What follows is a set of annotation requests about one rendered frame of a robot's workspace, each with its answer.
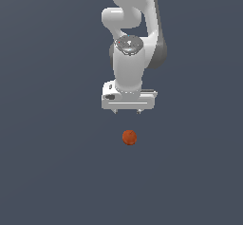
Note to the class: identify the small red-orange ball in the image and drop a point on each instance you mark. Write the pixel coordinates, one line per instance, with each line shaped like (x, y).
(129, 137)

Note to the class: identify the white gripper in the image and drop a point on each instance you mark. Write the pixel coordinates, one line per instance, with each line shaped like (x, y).
(128, 100)

